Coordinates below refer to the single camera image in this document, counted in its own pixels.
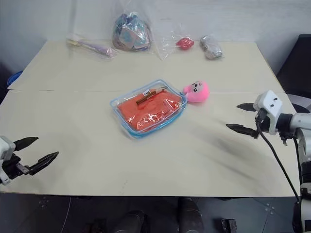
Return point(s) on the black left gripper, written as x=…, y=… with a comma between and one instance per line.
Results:
x=13, y=167

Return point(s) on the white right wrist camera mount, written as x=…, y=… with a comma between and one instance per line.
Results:
x=269, y=104

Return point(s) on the red soft item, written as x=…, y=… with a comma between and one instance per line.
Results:
x=185, y=43

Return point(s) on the bagged purple brush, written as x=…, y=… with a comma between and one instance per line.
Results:
x=97, y=48

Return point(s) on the black square block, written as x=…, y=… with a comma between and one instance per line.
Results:
x=229, y=225

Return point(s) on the pink plush toy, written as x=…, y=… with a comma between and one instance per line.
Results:
x=198, y=92

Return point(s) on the clear blue-trimmed zip pouch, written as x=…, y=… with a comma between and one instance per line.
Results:
x=148, y=109

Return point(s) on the bagged red toy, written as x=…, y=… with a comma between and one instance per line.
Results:
x=167, y=44

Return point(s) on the red-orange cloth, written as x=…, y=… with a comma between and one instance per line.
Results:
x=148, y=110

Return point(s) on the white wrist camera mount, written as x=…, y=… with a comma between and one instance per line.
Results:
x=5, y=148
x=269, y=104

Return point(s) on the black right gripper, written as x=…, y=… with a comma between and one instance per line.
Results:
x=262, y=121

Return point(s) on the brown stick with tag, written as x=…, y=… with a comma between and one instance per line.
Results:
x=149, y=95

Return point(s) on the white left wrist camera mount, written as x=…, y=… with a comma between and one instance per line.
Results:
x=5, y=148

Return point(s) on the bagged colourful items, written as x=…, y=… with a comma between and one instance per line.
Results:
x=131, y=34

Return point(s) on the grey rolled cloth bundle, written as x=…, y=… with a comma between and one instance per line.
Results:
x=211, y=47

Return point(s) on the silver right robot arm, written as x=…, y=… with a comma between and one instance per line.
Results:
x=302, y=136

